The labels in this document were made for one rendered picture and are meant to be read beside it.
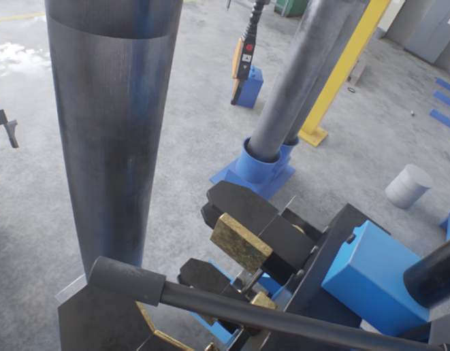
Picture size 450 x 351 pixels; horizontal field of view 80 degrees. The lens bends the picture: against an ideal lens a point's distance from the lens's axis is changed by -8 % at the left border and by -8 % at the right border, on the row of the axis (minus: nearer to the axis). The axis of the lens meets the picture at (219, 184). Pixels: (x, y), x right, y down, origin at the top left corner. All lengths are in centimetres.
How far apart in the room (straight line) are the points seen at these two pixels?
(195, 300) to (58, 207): 181
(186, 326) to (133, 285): 127
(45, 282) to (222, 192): 121
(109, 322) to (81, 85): 42
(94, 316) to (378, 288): 53
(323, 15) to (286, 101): 49
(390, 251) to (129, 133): 57
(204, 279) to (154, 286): 95
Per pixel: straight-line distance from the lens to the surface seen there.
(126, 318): 61
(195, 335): 151
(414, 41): 1049
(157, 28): 48
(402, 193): 310
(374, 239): 67
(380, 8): 288
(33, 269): 182
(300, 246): 80
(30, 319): 172
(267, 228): 78
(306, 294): 64
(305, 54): 169
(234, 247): 78
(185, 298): 25
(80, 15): 47
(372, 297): 64
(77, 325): 61
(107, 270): 25
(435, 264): 61
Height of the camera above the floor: 158
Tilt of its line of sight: 45 degrees down
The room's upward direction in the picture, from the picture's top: 21 degrees clockwise
